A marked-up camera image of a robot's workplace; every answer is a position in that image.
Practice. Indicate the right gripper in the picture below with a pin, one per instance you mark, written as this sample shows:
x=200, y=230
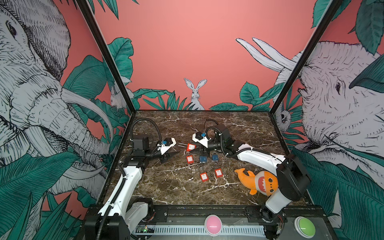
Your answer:
x=205, y=150

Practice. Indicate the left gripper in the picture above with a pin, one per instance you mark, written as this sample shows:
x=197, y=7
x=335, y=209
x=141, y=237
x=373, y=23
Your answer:
x=164, y=158

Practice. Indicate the blue padlock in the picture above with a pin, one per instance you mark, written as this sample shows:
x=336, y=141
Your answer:
x=215, y=157
x=203, y=159

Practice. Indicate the red padlock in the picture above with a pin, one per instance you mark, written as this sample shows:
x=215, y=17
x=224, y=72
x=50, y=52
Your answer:
x=190, y=160
x=204, y=177
x=190, y=147
x=218, y=173

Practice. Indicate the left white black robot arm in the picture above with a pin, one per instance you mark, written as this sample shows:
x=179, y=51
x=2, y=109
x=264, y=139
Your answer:
x=117, y=219

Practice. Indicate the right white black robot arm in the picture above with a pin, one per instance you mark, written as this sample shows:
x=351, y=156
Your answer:
x=284, y=179

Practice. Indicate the orange shark plush toy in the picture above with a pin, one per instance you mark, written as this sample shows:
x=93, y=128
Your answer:
x=263, y=182

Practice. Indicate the pink push button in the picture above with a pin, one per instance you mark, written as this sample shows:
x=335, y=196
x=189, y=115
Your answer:
x=213, y=225

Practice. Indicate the white vented strip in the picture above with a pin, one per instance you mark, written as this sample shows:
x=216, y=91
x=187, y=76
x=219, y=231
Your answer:
x=162, y=230

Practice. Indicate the green push button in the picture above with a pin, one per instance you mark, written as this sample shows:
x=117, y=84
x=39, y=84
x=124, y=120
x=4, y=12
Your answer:
x=305, y=227

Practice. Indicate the black front mounting rail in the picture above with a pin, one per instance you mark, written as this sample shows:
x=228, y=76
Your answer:
x=252, y=213

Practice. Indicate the left black frame post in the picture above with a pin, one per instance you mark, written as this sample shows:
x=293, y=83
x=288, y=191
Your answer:
x=100, y=40

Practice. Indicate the black frame post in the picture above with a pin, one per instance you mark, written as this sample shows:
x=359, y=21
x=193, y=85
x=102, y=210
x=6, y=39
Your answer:
x=100, y=40
x=325, y=20

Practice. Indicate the right black frame post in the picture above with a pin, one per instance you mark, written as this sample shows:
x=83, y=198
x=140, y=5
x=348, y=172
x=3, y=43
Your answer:
x=325, y=20

